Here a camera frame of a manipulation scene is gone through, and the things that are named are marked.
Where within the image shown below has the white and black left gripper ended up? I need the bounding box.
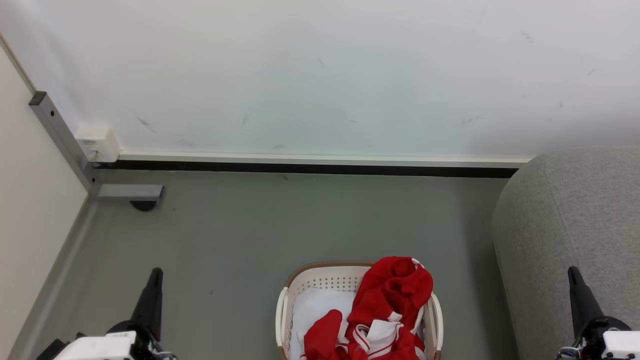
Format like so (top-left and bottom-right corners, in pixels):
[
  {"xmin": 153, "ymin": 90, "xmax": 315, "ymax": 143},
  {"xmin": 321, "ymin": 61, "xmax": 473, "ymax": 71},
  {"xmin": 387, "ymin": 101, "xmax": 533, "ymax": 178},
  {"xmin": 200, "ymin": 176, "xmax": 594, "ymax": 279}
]
[{"xmin": 54, "ymin": 267, "xmax": 177, "ymax": 360}]

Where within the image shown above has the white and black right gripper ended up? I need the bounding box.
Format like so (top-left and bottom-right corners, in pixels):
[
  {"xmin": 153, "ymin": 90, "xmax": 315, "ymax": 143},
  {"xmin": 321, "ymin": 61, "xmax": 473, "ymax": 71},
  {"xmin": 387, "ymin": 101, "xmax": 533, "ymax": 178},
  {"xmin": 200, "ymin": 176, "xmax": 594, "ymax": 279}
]
[{"xmin": 557, "ymin": 266, "xmax": 640, "ymax": 360}]

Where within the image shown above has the red hooded sweatshirt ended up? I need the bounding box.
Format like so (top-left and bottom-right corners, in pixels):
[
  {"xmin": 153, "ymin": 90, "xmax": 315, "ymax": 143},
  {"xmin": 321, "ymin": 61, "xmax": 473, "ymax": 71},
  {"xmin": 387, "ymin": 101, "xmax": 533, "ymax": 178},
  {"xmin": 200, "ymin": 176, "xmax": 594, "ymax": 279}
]
[{"xmin": 347, "ymin": 256, "xmax": 435, "ymax": 333}]

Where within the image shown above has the red and white basketball jersey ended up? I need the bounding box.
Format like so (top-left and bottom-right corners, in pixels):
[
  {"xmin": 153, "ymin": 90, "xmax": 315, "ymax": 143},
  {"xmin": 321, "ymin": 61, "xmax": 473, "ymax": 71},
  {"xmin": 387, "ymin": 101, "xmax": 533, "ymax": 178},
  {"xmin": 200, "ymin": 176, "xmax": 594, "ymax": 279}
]
[{"xmin": 300, "ymin": 309, "xmax": 427, "ymax": 360}]

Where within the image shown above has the white plastic laundry basket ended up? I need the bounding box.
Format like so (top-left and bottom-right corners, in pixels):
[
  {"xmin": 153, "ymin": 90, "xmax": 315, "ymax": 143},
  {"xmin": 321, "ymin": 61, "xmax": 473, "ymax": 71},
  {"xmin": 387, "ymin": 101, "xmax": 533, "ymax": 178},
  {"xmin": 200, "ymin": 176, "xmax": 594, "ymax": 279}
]
[{"xmin": 274, "ymin": 260, "xmax": 444, "ymax": 360}]

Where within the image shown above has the grey fabric sofa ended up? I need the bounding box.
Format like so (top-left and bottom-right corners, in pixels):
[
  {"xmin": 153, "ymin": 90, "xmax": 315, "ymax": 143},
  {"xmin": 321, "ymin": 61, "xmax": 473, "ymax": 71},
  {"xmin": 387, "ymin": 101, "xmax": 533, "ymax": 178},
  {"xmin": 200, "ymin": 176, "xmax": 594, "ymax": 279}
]
[{"xmin": 490, "ymin": 146, "xmax": 640, "ymax": 360}]

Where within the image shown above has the white garment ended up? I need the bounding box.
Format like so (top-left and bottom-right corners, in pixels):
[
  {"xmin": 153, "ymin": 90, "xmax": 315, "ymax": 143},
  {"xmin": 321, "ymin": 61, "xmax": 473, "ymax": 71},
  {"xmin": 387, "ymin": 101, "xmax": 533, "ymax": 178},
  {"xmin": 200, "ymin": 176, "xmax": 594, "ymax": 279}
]
[{"xmin": 289, "ymin": 287, "xmax": 357, "ymax": 360}]

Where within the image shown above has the white and black baseboard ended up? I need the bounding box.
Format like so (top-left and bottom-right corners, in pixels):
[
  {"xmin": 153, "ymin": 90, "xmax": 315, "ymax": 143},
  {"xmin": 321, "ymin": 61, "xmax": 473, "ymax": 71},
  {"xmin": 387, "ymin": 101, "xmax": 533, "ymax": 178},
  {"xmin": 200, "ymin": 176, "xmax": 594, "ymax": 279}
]
[{"xmin": 97, "ymin": 151, "xmax": 532, "ymax": 179}]

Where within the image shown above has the white wall socket box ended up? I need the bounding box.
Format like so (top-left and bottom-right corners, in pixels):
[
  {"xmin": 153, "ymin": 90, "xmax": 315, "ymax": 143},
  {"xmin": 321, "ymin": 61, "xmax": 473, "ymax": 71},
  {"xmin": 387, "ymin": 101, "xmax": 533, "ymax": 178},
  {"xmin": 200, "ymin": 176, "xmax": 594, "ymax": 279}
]
[{"xmin": 74, "ymin": 124, "xmax": 121, "ymax": 164}]

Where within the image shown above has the grey metal frame post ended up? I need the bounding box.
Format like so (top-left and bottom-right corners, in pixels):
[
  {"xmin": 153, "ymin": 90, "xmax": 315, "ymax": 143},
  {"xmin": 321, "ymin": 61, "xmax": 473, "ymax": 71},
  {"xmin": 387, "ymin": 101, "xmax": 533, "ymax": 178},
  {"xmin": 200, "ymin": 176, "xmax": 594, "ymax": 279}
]
[{"xmin": 28, "ymin": 91, "xmax": 165, "ymax": 202}]

